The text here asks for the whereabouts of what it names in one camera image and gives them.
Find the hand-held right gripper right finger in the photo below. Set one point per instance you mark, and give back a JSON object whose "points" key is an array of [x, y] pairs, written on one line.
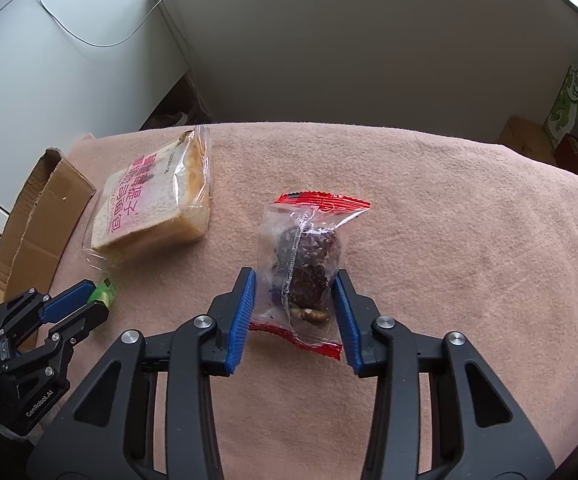
{"points": [[346, 325]]}

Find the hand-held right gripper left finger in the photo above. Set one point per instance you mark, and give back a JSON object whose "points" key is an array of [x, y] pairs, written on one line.
{"points": [[241, 320]]}

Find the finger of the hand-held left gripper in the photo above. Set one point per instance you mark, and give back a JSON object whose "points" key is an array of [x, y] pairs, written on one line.
{"points": [[66, 302], [86, 317]]}

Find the green snack packet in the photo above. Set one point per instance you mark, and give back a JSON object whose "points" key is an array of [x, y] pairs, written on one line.
{"points": [[105, 292]]}

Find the clear red-ended snack packet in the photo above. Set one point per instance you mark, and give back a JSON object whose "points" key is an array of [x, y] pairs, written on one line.
{"points": [[304, 260]]}

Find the bagged sliced bread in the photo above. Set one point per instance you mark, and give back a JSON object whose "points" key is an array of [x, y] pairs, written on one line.
{"points": [[154, 200]]}

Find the white cabinet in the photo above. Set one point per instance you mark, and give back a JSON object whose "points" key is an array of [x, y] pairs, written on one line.
{"points": [[69, 85]]}

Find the small brown cardboard box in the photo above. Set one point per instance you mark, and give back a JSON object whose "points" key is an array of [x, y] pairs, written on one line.
{"points": [[524, 137]]}

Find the green printed box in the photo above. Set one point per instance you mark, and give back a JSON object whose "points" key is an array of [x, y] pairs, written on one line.
{"points": [[569, 105]]}

